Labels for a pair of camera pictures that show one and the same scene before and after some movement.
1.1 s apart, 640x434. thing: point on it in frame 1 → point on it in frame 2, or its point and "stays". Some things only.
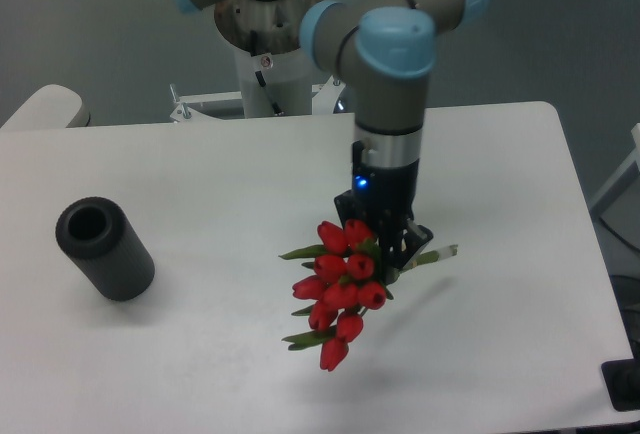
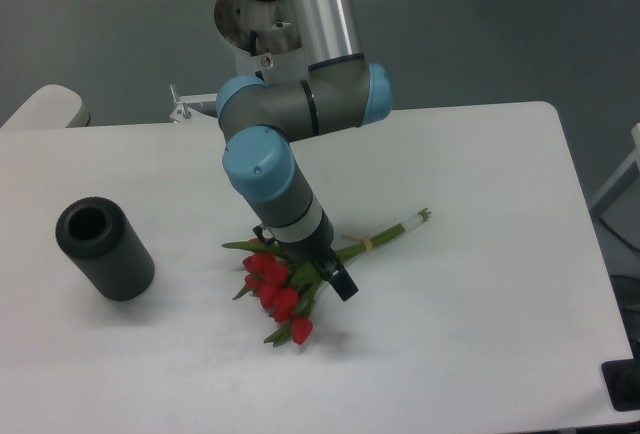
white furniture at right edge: [626, 180] stays
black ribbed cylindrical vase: [100, 238] stays
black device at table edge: [622, 381] stays
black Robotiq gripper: [383, 198] → [313, 249]
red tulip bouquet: [348, 279] → [285, 286]
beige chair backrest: [51, 106] stays
